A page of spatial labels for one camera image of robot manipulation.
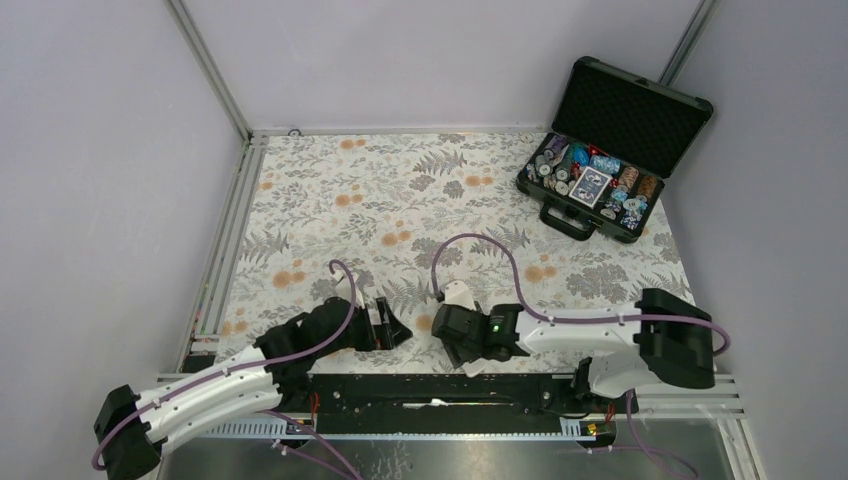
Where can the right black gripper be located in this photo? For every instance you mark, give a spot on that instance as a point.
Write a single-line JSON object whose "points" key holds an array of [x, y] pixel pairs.
{"points": [[459, 355]]}

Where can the black poker chip case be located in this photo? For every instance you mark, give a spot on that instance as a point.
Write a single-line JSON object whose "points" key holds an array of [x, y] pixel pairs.
{"points": [[620, 123]]}

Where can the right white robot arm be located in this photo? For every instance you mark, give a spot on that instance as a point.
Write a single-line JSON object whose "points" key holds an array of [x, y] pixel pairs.
{"points": [[657, 339]]}

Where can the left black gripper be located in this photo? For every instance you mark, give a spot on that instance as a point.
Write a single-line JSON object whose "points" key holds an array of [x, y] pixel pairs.
{"points": [[387, 335]]}

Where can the floral table mat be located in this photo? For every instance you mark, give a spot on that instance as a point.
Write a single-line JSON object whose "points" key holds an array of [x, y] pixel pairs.
{"points": [[401, 209]]}

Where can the blue playing card deck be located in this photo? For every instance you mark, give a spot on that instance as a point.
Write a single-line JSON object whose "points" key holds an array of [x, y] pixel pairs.
{"points": [[589, 187]]}

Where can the white remote control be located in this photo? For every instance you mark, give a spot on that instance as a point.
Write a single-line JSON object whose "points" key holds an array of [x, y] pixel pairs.
{"points": [[476, 367]]}

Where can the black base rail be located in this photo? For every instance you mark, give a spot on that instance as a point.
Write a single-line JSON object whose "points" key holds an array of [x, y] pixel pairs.
{"points": [[442, 405]]}

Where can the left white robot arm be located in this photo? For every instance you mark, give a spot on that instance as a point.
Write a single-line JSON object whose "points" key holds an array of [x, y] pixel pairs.
{"points": [[135, 430]]}

